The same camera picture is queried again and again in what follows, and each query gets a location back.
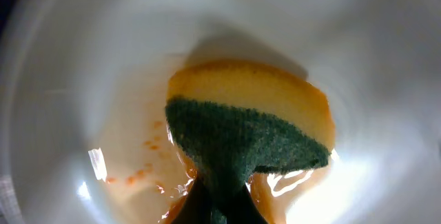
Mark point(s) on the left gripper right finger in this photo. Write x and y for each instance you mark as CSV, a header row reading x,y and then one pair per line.
x,y
241,209

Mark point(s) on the white plate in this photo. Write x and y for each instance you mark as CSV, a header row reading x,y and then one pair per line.
x,y
83,86

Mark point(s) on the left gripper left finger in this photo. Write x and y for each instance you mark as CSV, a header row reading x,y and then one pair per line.
x,y
197,206

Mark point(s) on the green and yellow sponge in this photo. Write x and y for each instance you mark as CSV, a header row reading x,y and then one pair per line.
x,y
238,118

